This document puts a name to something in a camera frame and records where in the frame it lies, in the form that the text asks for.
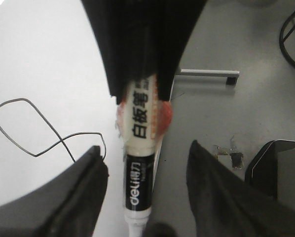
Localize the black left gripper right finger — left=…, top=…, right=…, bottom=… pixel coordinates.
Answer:
left=186, top=140, right=295, bottom=237

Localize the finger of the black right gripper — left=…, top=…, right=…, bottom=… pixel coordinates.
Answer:
left=82, top=0, right=159, bottom=104
left=147, top=0, right=206, bottom=101

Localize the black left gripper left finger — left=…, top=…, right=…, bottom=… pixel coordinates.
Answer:
left=0, top=146, right=109, bottom=237

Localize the white black whiteboard marker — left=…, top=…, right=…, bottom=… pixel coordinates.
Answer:
left=116, top=75, right=172, bottom=237

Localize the white whiteboard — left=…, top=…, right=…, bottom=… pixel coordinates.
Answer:
left=0, top=0, right=122, bottom=208

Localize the grey metal bar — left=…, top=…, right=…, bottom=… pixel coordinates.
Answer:
left=176, top=69, right=240, bottom=86

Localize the black cable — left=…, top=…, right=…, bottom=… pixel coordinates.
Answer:
left=279, top=0, right=295, bottom=74

